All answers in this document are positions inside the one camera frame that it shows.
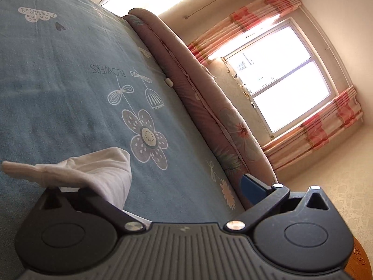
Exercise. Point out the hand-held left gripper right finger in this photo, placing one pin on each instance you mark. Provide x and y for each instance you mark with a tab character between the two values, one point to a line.
250	189

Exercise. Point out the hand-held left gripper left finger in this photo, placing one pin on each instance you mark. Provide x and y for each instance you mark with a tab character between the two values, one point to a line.
99	202

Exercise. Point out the white printed sweatshirt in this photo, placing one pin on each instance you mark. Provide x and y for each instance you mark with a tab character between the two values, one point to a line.
96	169

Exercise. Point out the pink striped curtain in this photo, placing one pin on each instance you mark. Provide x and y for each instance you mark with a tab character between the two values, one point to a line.
320	128
247	20

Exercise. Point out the pink floral folded quilt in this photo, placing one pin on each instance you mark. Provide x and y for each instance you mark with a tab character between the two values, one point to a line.
204	99

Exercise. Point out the window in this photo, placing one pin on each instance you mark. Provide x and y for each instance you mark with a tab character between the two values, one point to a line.
285	78

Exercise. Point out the wooden headboard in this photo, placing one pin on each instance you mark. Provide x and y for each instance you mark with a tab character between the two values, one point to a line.
361	262

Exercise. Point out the small white plastic piece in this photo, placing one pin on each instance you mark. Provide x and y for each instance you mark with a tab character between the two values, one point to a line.
169	82

